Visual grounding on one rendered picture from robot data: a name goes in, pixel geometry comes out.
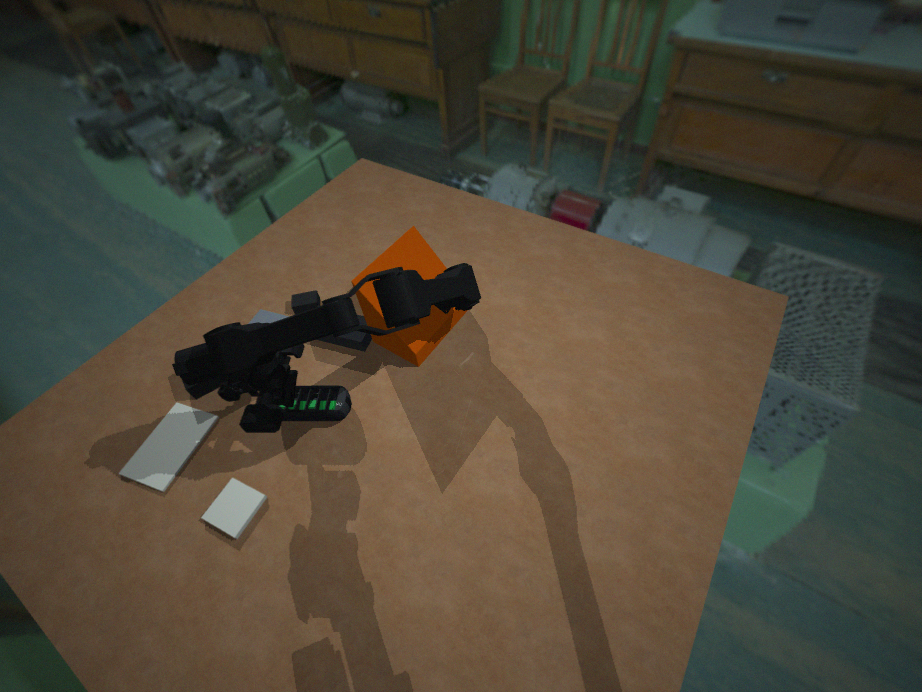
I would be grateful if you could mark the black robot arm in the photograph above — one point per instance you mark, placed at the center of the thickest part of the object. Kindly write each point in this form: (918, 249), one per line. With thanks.
(234, 352)

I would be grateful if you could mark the dark grey controller unit with white label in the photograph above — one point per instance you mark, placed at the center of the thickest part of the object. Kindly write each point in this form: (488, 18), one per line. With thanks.
(318, 403)

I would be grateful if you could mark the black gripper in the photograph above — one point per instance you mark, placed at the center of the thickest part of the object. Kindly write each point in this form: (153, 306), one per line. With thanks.
(276, 385)

